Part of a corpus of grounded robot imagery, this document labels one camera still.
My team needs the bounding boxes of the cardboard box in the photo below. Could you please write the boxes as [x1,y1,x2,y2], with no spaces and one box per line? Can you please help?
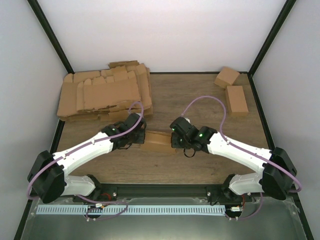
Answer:
[140,130,177,154]
[214,66,240,89]
[225,85,249,117]

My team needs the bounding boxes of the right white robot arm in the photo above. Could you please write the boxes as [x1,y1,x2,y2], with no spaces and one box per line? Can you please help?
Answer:
[170,116,297,202]

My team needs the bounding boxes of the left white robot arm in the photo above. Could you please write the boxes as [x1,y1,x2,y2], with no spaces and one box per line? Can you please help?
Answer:
[27,113,147,204]

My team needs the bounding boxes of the stack of flat cardboard blanks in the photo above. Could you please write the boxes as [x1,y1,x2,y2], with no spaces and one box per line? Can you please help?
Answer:
[57,60,153,121]

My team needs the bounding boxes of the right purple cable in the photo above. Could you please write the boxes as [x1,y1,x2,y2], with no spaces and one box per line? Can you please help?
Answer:
[181,96,305,193]

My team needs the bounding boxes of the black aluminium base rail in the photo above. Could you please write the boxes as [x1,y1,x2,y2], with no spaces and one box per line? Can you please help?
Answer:
[32,183,296,201]

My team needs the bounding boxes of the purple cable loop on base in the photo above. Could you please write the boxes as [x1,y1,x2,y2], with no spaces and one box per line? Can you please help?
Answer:
[85,196,133,223]

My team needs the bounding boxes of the light blue slotted cable duct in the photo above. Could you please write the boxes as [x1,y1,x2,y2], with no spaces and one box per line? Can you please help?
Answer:
[36,204,226,216]

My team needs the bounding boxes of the black frame post left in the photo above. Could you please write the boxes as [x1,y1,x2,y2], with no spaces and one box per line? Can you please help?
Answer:
[27,0,75,74]

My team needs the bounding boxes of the black frame post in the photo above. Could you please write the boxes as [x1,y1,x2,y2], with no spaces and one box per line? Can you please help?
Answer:
[27,0,75,74]
[248,0,297,77]

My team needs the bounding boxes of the black frame post right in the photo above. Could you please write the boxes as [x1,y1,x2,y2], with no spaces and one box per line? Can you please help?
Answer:
[248,0,297,77]

